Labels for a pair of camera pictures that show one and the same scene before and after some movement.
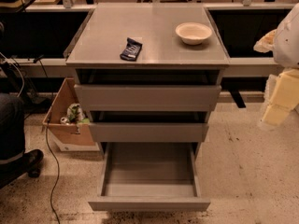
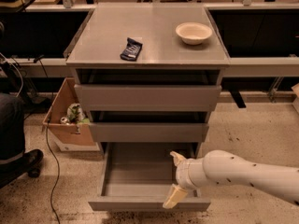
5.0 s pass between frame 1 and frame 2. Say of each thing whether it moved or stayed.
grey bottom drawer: stayed
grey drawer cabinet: stayed
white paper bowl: stayed
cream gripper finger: moved
